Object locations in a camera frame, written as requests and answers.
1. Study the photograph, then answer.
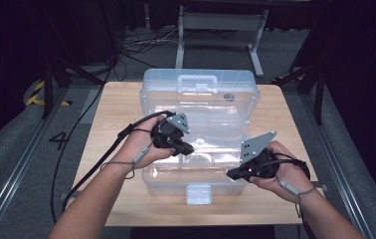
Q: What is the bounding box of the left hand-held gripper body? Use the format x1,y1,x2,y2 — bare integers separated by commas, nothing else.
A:
150,113,191,150

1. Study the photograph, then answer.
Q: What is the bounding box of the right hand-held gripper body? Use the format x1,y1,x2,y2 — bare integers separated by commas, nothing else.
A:
239,129,280,182

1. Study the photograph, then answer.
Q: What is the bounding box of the clear plastic storage box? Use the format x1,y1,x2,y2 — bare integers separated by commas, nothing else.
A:
138,68,263,205

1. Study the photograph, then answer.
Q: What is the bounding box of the person's left hand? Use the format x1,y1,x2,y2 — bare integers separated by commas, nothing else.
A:
118,116,177,170

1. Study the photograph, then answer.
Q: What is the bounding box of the person's right hand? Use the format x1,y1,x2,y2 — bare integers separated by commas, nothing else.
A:
250,140,313,204

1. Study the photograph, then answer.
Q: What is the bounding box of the black tripod stand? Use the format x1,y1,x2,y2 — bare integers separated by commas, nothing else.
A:
41,56,108,120
271,59,327,126

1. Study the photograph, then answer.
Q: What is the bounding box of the yellow black hazard tape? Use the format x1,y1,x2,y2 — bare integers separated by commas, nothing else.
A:
25,80,73,108

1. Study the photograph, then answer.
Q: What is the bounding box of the grey left wrist strap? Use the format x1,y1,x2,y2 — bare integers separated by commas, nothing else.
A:
99,144,151,180

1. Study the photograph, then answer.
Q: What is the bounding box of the grey wrist strap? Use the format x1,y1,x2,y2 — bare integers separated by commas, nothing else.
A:
99,144,151,180
276,179,317,219

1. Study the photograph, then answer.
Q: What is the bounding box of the grey right wrist strap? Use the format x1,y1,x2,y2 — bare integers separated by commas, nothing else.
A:
276,179,317,219

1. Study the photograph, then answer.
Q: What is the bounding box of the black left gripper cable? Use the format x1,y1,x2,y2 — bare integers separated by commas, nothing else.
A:
50,56,178,224

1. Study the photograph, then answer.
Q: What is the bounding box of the bundle of floor cables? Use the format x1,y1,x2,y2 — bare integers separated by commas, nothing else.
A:
120,25,185,73

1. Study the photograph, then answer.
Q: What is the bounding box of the grey metal desk frame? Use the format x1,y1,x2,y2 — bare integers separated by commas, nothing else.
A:
174,4,271,79

